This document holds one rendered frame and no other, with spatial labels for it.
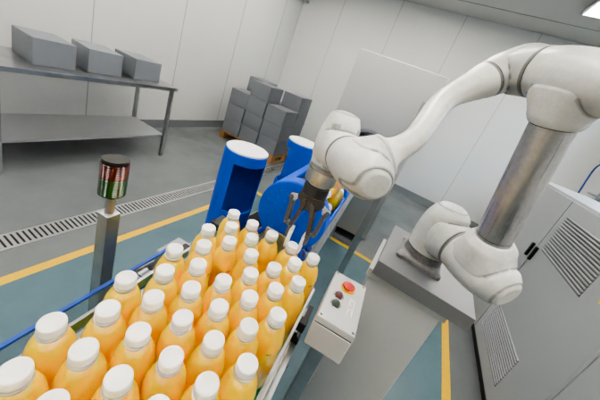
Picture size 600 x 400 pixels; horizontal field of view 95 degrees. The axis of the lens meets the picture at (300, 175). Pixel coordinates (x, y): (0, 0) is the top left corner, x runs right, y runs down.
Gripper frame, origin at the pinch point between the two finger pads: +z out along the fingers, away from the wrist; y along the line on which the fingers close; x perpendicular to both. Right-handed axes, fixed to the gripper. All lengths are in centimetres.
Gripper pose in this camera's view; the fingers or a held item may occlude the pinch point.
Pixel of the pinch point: (295, 239)
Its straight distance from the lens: 88.0
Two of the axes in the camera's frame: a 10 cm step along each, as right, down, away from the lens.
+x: -3.5, 2.2, -9.1
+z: -3.4, 8.8, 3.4
